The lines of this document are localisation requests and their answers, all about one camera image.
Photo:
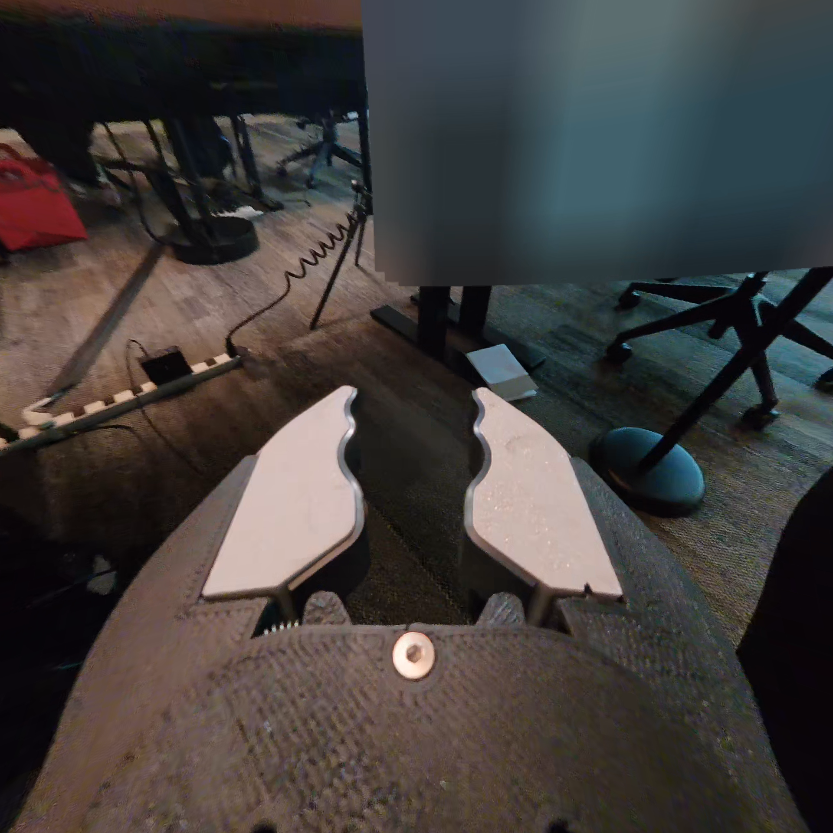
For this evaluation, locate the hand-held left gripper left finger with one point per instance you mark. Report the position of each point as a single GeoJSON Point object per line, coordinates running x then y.
{"type": "Point", "coordinates": [286, 514]}

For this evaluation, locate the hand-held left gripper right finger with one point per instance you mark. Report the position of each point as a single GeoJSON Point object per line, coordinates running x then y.
{"type": "Point", "coordinates": [540, 514]}

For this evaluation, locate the folded white paper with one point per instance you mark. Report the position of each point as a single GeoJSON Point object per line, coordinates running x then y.
{"type": "Point", "coordinates": [501, 371]}

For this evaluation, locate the black power adapter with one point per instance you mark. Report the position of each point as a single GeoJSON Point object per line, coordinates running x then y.
{"type": "Point", "coordinates": [162, 366]}

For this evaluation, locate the white power strip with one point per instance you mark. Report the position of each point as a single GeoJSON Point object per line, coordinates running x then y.
{"type": "Point", "coordinates": [97, 407]}

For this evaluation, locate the black tripod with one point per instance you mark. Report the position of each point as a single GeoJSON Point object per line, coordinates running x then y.
{"type": "Point", "coordinates": [333, 273]}

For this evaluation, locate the red bag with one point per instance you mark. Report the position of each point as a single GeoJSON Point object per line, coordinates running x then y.
{"type": "Point", "coordinates": [36, 208]}

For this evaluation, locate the brown desk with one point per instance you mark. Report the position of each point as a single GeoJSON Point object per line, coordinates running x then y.
{"type": "Point", "coordinates": [260, 10]}

